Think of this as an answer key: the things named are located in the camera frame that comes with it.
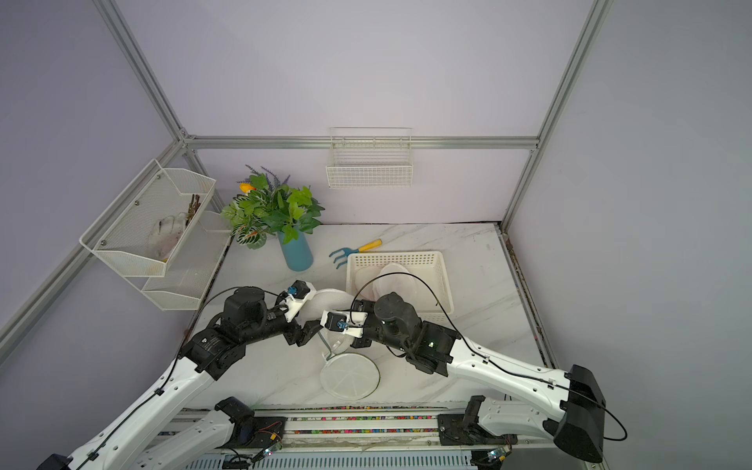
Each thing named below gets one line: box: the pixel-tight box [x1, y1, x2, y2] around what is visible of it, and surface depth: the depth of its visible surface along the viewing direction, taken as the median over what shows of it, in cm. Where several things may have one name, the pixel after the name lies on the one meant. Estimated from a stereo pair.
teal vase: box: [277, 230, 315, 273], surface depth 108 cm
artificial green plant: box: [221, 164, 326, 250], surface depth 83 cm
